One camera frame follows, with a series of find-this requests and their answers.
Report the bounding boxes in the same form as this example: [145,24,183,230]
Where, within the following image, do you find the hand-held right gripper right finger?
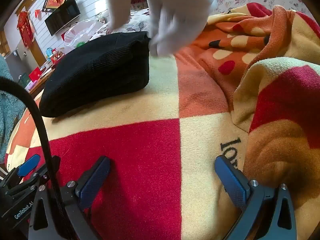
[214,155,297,240]

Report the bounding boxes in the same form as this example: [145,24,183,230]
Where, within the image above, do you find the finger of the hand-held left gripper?
[5,154,41,188]

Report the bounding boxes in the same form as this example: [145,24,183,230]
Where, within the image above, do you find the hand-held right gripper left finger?
[29,156,111,240]

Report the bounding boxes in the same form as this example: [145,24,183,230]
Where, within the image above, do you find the black pants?
[39,31,151,118]

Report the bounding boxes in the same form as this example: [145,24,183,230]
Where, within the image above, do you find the grey-green fuzzy cloth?
[0,55,27,164]

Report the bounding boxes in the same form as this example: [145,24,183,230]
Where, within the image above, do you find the red and yellow printed blanket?
[5,2,320,240]

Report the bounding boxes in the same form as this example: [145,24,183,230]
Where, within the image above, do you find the green box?
[18,73,32,88]

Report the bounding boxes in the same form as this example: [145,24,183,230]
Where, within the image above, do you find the red box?
[28,67,42,82]

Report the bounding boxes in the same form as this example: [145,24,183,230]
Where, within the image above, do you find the colourful toys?
[45,47,65,64]

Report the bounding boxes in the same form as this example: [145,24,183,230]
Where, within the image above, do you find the red knot hanging ornament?
[17,12,35,48]

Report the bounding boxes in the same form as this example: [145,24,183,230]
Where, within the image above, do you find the white plastic bag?
[64,19,106,53]

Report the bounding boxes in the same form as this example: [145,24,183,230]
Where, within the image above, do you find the black cable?
[0,77,75,240]

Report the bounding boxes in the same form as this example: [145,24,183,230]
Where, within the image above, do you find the black wall television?
[45,0,81,36]

